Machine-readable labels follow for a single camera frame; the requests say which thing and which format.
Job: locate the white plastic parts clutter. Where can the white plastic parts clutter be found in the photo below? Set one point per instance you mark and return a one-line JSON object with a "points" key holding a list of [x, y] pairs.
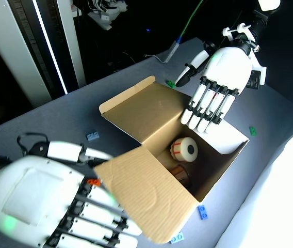
{"points": [[105, 22]]}

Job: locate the white backdrop sheet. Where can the white backdrop sheet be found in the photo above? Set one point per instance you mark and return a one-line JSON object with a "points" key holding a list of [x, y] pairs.
{"points": [[278, 193]]}

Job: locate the orange toy brick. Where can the orange toy brick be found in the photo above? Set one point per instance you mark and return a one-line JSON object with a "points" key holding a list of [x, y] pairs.
{"points": [[95, 182]]}

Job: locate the red and brown toy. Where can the red and brown toy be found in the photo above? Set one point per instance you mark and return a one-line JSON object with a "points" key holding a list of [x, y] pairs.
{"points": [[181, 175]]}

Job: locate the light blue toy brick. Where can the light blue toy brick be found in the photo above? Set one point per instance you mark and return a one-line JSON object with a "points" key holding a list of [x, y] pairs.
{"points": [[177, 238]]}

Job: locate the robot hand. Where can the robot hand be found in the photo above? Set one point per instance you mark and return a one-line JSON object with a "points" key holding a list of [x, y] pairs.
{"points": [[33, 196], [229, 69]]}

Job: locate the white cabinet frame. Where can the white cabinet frame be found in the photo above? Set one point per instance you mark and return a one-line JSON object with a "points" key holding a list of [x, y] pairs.
{"points": [[7, 38]]}

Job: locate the pale grey-blue toy brick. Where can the pale grey-blue toy brick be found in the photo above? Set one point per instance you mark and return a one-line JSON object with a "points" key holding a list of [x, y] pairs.
{"points": [[93, 136]]}

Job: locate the cream striped ball toy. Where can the cream striped ball toy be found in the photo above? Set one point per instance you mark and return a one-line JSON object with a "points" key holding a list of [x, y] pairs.
{"points": [[185, 149]]}

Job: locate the cardboard box white outside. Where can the cardboard box white outside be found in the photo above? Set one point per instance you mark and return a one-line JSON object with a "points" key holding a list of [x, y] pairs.
{"points": [[141, 116]]}

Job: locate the grey table cloth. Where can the grey table cloth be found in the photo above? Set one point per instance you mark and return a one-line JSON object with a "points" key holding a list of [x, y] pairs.
{"points": [[58, 116]]}

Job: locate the white light strip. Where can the white light strip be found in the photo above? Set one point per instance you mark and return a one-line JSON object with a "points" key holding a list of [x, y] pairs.
{"points": [[49, 46]]}

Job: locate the green toy brick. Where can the green toy brick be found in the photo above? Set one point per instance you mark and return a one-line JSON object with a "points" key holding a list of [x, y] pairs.
{"points": [[171, 83], [252, 131]]}

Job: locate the grey adapter with blue plug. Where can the grey adapter with blue plug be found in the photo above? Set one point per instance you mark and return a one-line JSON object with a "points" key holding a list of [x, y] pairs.
{"points": [[172, 51]]}

